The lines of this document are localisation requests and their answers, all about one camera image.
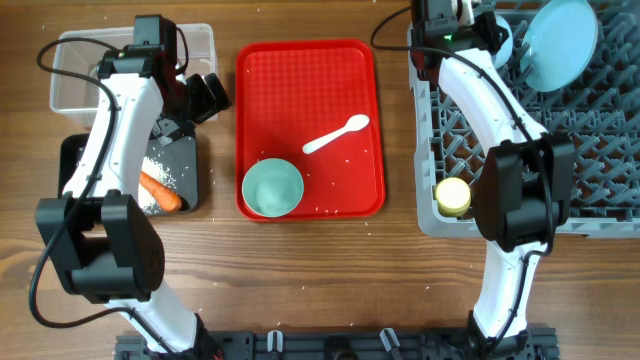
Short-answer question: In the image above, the black waste tray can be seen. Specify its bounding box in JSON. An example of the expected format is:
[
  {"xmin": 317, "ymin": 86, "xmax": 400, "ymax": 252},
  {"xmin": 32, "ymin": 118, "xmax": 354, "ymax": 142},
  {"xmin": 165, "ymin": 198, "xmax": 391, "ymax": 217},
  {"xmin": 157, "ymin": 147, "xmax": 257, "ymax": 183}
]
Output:
[{"xmin": 58, "ymin": 134, "xmax": 199, "ymax": 213}]

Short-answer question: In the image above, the light blue plate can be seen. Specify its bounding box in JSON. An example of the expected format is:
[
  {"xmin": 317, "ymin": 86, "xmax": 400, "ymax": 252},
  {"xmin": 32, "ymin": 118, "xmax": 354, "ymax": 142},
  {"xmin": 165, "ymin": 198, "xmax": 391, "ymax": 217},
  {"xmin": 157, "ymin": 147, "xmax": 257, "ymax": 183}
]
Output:
[{"xmin": 520, "ymin": 0, "xmax": 598, "ymax": 92}]

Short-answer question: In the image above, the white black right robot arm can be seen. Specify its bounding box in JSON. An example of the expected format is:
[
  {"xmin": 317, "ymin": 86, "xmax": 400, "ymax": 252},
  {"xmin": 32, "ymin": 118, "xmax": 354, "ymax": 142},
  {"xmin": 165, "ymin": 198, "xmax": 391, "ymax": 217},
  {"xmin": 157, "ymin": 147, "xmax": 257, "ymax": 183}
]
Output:
[{"xmin": 410, "ymin": 1, "xmax": 574, "ymax": 359}]

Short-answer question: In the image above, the grey dishwasher rack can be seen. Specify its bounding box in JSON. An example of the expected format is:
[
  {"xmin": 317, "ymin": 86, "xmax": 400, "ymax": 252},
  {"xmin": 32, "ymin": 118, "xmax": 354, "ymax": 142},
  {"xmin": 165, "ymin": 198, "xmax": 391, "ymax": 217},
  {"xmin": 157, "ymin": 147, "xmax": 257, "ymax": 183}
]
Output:
[{"xmin": 409, "ymin": 0, "xmax": 639, "ymax": 238}]

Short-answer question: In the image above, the light blue bowl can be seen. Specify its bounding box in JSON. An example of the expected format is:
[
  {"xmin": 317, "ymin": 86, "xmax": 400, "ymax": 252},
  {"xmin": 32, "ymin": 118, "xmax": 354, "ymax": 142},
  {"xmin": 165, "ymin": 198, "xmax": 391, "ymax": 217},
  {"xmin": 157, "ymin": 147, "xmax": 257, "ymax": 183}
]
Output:
[{"xmin": 492, "ymin": 15, "xmax": 514, "ymax": 68}]

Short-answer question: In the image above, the orange carrot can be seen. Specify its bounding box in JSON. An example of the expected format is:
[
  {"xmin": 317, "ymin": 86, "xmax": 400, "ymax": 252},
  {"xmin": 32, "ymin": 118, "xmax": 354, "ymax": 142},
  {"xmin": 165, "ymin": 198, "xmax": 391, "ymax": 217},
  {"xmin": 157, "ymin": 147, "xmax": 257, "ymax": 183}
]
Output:
[{"xmin": 139, "ymin": 172, "xmax": 182, "ymax": 213}]

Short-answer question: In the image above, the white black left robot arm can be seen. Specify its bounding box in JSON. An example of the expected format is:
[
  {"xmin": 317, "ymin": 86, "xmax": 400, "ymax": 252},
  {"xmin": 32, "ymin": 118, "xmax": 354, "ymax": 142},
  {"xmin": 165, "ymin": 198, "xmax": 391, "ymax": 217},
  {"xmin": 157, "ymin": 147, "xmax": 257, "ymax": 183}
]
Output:
[{"xmin": 35, "ymin": 15, "xmax": 231, "ymax": 359}]

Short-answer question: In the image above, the white rice pile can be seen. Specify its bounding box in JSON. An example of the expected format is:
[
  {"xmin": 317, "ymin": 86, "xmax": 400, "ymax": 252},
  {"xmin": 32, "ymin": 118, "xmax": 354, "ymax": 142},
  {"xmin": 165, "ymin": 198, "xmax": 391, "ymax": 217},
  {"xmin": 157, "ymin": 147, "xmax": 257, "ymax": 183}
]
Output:
[{"xmin": 74, "ymin": 144, "xmax": 191, "ymax": 216}]

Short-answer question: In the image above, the green bowl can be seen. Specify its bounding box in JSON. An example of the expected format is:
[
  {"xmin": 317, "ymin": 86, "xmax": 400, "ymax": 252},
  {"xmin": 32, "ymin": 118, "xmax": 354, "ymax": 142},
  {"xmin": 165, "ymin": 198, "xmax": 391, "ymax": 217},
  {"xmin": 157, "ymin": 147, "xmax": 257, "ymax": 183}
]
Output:
[{"xmin": 241, "ymin": 158, "xmax": 305, "ymax": 218}]

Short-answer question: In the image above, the yellow cup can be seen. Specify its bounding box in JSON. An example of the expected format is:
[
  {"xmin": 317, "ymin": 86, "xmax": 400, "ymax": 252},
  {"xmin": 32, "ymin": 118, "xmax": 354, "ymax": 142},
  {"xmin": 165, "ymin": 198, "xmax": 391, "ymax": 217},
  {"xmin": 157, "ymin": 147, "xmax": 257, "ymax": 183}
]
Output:
[{"xmin": 434, "ymin": 177, "xmax": 471, "ymax": 217}]

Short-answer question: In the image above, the red serving tray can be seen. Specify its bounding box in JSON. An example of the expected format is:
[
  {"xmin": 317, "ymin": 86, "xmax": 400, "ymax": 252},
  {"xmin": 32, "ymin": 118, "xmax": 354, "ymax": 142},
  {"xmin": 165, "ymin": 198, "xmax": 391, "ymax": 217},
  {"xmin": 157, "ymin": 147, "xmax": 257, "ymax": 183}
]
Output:
[{"xmin": 235, "ymin": 39, "xmax": 386, "ymax": 221}]

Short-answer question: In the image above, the clear plastic bin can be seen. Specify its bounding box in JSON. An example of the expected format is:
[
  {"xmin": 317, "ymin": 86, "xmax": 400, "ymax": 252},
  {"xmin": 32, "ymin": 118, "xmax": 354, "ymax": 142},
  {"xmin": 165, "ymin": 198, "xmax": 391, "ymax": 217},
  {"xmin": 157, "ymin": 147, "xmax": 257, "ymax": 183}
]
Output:
[{"xmin": 49, "ymin": 23, "xmax": 219, "ymax": 130}]

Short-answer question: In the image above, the white plastic spoon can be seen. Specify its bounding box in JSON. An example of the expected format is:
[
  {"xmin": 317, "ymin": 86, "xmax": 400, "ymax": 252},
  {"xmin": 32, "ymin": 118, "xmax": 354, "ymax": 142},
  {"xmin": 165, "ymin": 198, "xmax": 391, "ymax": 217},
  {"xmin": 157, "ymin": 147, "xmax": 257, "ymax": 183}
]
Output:
[{"xmin": 302, "ymin": 114, "xmax": 370, "ymax": 155}]

